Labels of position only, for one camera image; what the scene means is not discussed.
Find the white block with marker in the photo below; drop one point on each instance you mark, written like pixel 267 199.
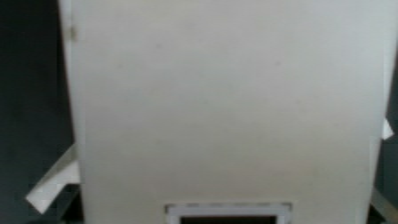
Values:
pixel 228 98

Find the white cabinet box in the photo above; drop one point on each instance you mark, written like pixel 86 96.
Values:
pixel 61 176

